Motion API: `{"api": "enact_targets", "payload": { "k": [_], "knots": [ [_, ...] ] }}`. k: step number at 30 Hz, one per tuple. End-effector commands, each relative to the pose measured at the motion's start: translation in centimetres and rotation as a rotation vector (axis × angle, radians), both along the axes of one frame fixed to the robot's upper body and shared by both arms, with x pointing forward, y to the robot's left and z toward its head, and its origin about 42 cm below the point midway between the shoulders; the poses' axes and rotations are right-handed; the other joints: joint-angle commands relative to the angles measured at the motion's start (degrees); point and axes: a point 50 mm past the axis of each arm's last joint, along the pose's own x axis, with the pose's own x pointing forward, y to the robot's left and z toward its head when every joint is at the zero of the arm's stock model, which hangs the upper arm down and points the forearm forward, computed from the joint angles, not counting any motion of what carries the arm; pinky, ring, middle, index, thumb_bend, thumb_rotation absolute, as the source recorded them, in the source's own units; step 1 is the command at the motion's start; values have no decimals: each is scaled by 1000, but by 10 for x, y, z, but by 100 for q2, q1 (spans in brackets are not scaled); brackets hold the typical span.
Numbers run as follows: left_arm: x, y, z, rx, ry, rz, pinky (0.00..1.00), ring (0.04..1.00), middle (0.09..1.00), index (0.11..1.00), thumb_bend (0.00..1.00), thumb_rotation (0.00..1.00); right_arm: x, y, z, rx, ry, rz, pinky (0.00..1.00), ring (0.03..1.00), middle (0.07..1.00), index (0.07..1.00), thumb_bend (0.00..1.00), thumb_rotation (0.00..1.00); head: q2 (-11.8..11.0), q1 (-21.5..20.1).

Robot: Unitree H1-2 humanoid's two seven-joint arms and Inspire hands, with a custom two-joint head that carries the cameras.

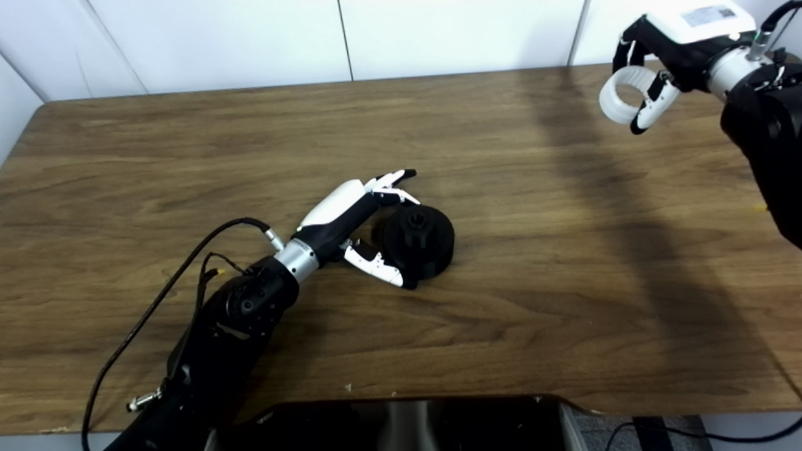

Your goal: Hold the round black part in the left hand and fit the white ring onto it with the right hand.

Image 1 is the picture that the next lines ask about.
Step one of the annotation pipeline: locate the white ribbed ring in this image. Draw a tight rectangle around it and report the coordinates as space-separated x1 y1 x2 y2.
598 65 665 125

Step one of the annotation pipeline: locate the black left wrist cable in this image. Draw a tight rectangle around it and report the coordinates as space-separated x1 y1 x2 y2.
81 217 286 451

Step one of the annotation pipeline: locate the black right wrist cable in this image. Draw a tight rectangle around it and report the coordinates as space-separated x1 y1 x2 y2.
749 0 802 60

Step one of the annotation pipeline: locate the black glossy robot torso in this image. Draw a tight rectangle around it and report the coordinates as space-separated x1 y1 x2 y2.
207 396 586 451

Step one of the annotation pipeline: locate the thin black hanging cable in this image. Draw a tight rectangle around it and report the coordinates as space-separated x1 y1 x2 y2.
605 421 802 451

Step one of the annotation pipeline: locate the left thin wire yellow tip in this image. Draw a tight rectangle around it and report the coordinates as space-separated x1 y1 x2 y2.
197 252 248 308

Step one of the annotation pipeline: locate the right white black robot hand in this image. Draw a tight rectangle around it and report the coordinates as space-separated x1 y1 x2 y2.
612 0 762 135

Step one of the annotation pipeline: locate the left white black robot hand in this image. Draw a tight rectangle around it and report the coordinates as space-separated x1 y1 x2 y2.
294 169 422 290

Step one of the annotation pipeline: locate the round black part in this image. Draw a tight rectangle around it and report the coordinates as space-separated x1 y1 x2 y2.
375 204 456 283

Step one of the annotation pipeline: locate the black table foot bar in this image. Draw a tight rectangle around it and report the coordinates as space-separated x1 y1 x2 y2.
633 417 674 451

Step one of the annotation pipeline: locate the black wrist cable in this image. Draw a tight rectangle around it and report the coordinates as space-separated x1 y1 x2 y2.
81 217 286 451
749 0 802 60

